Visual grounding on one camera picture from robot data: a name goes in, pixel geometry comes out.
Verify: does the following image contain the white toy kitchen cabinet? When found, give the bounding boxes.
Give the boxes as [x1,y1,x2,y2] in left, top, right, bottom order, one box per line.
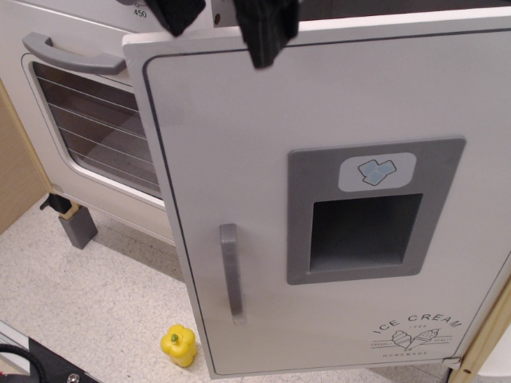
[207,0,511,29]

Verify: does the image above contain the white toy fridge door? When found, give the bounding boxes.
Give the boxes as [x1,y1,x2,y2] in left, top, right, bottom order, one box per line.
[122,1,510,378]

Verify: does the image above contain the light wooden post right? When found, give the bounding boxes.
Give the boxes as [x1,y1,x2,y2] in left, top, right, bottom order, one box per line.
[448,279,510,383]

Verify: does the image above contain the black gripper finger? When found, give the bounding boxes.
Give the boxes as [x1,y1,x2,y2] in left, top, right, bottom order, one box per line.
[146,0,206,37]
[234,0,299,69]

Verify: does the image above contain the black clamp bracket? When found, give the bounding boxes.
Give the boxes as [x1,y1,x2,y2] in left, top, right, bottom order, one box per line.
[39,193,72,215]

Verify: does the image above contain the grey kitchen leg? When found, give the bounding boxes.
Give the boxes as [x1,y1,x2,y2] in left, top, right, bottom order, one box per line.
[59,207,98,250]

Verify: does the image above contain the black cable at corner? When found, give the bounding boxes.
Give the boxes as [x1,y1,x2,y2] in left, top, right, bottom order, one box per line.
[0,342,45,383]

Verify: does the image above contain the black base plate with screw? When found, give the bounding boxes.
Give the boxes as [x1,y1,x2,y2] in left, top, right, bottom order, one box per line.
[28,338,99,383]

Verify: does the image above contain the grey oven temperature knob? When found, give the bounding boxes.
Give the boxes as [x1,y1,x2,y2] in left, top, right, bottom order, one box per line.
[117,0,137,6]

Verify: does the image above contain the grey ice dispenser panel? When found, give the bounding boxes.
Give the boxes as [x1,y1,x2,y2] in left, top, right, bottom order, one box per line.
[287,136,465,285]

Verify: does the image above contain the grey fridge door handle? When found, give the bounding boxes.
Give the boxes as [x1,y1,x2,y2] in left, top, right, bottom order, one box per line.
[220,223,246,326]

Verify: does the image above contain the light wooden frame left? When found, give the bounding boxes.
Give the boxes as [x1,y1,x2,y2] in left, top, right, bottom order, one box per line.
[0,77,55,196]

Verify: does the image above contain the grey oven door handle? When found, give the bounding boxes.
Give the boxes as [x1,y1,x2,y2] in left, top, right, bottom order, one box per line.
[22,32,127,75]

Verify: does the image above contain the yellow toy bell pepper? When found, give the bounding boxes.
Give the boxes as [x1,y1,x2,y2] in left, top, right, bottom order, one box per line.
[160,324,197,367]

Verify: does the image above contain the white toy oven door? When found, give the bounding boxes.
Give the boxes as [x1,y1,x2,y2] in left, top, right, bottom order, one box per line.
[1,1,173,243]

